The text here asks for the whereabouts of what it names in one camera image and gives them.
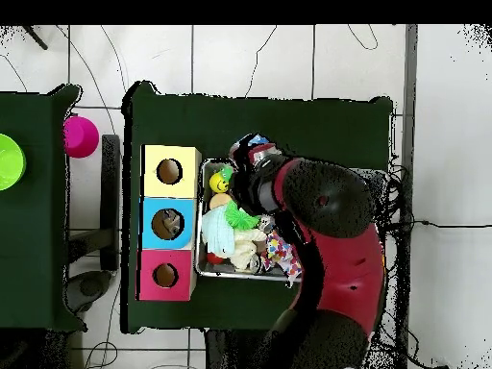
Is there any green spiky rubber ball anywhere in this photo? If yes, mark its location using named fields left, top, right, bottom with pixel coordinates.
left=224, top=199, right=260, bottom=231

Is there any mint green cloth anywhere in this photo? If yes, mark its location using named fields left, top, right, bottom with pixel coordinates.
left=201, top=207, right=235, bottom=257

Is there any cream knit cloth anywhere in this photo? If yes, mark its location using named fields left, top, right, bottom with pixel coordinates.
left=230, top=228, right=267, bottom=271

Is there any colourful polka-dot cloth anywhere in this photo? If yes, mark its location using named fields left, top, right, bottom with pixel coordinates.
left=262, top=229, right=304, bottom=287

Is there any wooden three-hole box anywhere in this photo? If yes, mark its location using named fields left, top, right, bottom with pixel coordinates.
left=135, top=143, right=203, bottom=302

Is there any shallow silver mesh bin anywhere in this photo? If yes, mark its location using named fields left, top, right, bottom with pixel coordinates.
left=194, top=158, right=390, bottom=284

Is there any dark green table cloth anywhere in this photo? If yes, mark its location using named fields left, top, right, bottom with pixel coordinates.
left=120, top=80, right=395, bottom=334
left=0, top=83, right=87, bottom=332

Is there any yellow smiley ball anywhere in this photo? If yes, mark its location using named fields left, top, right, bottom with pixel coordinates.
left=209, top=171, right=231, bottom=194

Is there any round orange sponge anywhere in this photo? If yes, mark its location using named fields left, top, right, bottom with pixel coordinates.
left=209, top=192, right=234, bottom=210

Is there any black upright panel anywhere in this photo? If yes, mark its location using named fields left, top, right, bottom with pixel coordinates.
left=99, top=134, right=122, bottom=272

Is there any pink plastic bowl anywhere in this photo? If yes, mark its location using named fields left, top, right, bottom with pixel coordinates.
left=62, top=114, right=100, bottom=160

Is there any dark slanted rod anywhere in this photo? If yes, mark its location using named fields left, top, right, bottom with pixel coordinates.
left=22, top=25, right=50, bottom=52

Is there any green plastic bowl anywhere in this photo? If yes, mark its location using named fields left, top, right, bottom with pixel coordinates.
left=0, top=133, right=27, bottom=192

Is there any black power cable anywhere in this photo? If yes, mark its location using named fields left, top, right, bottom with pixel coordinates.
left=383, top=218, right=492, bottom=236

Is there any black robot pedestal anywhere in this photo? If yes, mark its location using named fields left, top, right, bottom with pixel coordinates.
left=205, top=329, right=278, bottom=369

